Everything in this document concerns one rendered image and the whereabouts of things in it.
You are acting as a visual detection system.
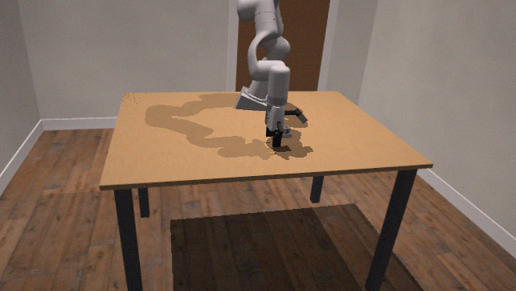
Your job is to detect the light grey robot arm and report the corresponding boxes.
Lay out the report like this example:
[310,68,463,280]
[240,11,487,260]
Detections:
[237,0,290,105]

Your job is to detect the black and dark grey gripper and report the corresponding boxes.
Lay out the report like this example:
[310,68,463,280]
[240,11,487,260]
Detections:
[265,102,286,147]

